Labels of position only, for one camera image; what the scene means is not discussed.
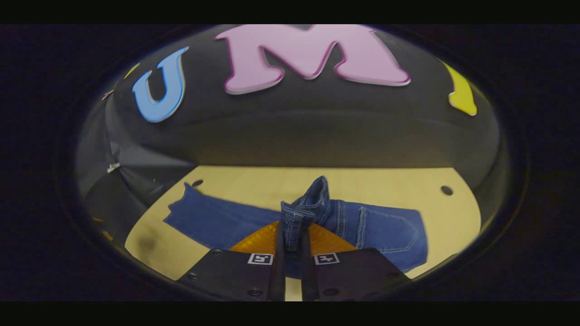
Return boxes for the blue jeans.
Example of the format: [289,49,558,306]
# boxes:
[163,176,429,279]

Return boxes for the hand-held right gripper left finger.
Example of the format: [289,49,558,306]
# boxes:
[176,221,286,302]

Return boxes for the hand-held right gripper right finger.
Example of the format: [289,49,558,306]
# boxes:
[301,223,413,302]

